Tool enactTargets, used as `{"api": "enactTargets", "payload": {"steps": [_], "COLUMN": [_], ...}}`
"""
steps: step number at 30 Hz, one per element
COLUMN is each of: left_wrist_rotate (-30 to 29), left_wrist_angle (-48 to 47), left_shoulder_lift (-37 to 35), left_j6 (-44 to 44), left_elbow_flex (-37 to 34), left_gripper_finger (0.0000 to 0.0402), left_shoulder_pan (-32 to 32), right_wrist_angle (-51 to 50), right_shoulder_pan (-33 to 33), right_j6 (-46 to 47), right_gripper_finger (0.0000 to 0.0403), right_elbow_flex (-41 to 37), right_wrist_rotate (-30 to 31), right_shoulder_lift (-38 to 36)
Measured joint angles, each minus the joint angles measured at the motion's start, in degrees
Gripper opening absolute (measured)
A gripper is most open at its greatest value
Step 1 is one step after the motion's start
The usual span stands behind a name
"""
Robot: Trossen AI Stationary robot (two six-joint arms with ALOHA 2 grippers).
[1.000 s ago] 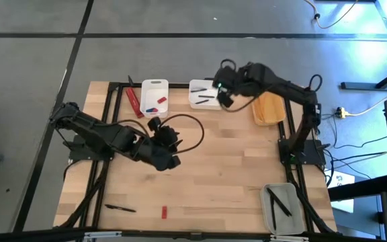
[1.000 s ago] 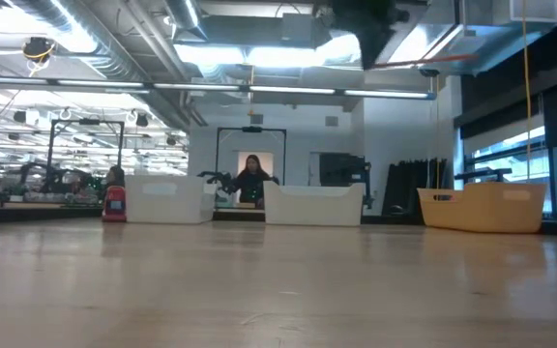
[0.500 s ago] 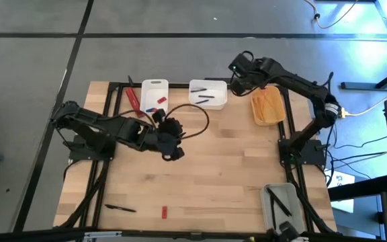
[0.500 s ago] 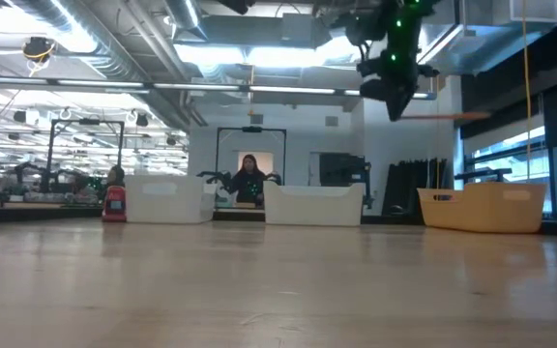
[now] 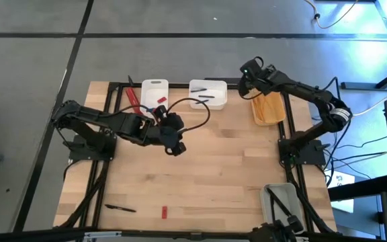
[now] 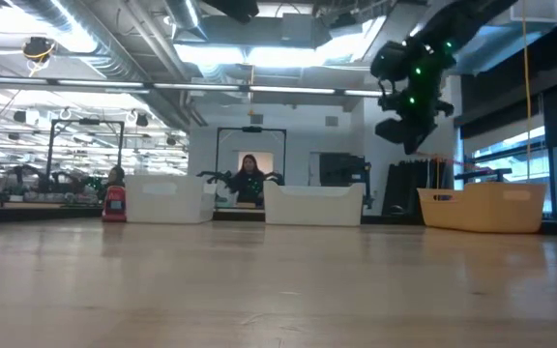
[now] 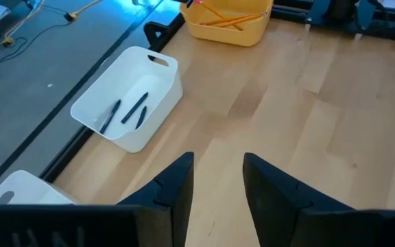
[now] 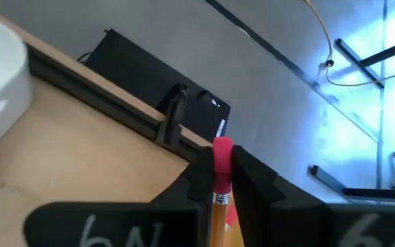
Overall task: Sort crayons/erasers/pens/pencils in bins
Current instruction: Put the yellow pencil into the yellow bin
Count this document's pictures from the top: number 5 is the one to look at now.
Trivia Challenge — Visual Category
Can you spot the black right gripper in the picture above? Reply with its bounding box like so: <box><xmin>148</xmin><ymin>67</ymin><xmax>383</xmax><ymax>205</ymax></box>
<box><xmin>237</xmin><ymin>65</ymin><xmax>277</xmax><ymax>99</ymax></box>

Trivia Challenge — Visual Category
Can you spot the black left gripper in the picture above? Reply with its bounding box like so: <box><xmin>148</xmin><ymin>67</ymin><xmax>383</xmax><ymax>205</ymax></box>
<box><xmin>145</xmin><ymin>113</ymin><xmax>187</xmax><ymax>157</ymax></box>

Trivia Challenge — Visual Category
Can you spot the black pen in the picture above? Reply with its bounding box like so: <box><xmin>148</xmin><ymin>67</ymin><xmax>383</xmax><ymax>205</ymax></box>
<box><xmin>104</xmin><ymin>204</ymin><xmax>137</xmax><ymax>213</ymax></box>
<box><xmin>269</xmin><ymin>194</ymin><xmax>277</xmax><ymax>225</ymax></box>
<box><xmin>266</xmin><ymin>187</ymin><xmax>294</xmax><ymax>218</ymax></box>

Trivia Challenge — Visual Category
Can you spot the wide white plastic bin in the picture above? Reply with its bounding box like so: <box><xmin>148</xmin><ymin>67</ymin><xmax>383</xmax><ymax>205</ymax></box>
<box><xmin>188</xmin><ymin>79</ymin><xmax>228</xmax><ymax>111</ymax></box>

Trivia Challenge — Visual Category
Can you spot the yellow plastic bin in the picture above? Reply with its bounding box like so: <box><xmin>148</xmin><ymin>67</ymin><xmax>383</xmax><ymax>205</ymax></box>
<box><xmin>250</xmin><ymin>87</ymin><xmax>287</xmax><ymax>126</ymax></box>

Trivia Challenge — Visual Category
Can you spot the narrow white plastic bin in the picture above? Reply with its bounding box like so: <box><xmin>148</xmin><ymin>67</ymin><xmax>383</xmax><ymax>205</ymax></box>
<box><xmin>139</xmin><ymin>79</ymin><xmax>169</xmax><ymax>117</ymax></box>

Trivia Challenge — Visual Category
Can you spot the red rectangular case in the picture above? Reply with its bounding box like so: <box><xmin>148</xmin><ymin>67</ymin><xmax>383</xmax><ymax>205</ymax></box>
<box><xmin>125</xmin><ymin>87</ymin><xmax>145</xmax><ymax>117</ymax></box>

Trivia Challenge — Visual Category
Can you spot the grey plastic bin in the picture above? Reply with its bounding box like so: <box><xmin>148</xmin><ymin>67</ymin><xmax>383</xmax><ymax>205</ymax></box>
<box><xmin>259</xmin><ymin>182</ymin><xmax>306</xmax><ymax>233</ymax></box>

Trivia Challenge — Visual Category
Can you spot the black metal stand leg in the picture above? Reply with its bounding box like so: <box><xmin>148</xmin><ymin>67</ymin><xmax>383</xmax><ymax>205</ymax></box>
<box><xmin>340</xmin><ymin>62</ymin><xmax>387</xmax><ymax>91</ymax></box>

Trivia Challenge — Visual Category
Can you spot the white paper sheet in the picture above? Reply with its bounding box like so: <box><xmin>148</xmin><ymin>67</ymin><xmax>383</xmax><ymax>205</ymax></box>
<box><xmin>323</xmin><ymin>169</ymin><xmax>356</xmax><ymax>188</ymax></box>

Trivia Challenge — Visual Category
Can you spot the black horizontal beam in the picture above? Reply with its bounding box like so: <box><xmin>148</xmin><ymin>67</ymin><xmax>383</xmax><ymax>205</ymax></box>
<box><xmin>0</xmin><ymin>227</ymin><xmax>387</xmax><ymax>242</ymax></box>

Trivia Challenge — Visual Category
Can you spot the black right camera cable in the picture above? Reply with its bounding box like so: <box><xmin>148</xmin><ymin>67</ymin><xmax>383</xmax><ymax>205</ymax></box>
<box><xmin>243</xmin><ymin>55</ymin><xmax>273</xmax><ymax>101</ymax></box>

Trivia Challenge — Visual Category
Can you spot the black camera cable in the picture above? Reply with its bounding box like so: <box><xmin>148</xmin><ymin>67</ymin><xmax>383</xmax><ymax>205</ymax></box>
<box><xmin>243</xmin><ymin>55</ymin><xmax>273</xmax><ymax>101</ymax></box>
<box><xmin>165</xmin><ymin>97</ymin><xmax>212</xmax><ymax>134</ymax></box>

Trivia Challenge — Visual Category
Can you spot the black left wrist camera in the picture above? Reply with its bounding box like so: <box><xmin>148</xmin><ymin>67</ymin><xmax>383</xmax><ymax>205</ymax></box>
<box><xmin>154</xmin><ymin>104</ymin><xmax>169</xmax><ymax>119</ymax></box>

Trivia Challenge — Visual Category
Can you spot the black left camera cable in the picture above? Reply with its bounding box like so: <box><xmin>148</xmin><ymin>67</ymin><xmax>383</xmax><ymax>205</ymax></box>
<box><xmin>165</xmin><ymin>97</ymin><xmax>212</xmax><ymax>134</ymax></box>

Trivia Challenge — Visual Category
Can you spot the black aluminium table frame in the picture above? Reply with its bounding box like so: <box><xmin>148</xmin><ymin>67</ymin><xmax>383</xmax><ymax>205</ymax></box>
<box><xmin>58</xmin><ymin>81</ymin><xmax>335</xmax><ymax>236</ymax></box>

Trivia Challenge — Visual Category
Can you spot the silver bracket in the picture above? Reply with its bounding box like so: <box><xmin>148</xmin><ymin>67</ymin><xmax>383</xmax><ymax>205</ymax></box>
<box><xmin>84</xmin><ymin>231</ymin><xmax>122</xmax><ymax>238</ymax></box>

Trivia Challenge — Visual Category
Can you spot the orange floor cable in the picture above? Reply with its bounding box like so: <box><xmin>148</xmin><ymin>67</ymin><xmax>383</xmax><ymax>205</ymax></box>
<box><xmin>303</xmin><ymin>0</ymin><xmax>361</xmax><ymax>30</ymax></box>

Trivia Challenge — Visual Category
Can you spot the black power cable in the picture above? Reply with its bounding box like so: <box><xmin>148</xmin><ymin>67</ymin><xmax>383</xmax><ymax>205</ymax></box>
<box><xmin>327</xmin><ymin>136</ymin><xmax>387</xmax><ymax>151</ymax></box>

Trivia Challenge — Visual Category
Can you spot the beige cable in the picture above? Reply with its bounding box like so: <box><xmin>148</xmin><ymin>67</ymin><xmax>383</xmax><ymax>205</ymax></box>
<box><xmin>351</xmin><ymin>81</ymin><xmax>387</xmax><ymax>117</ymax></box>

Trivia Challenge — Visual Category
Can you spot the white cable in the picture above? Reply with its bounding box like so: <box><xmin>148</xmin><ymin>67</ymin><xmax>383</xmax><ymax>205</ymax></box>
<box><xmin>327</xmin><ymin>140</ymin><xmax>387</xmax><ymax>169</ymax></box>

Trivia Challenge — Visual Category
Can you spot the black side table frame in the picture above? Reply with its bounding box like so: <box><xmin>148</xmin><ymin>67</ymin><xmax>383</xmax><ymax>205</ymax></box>
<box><xmin>327</xmin><ymin>173</ymin><xmax>387</xmax><ymax>242</ymax></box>

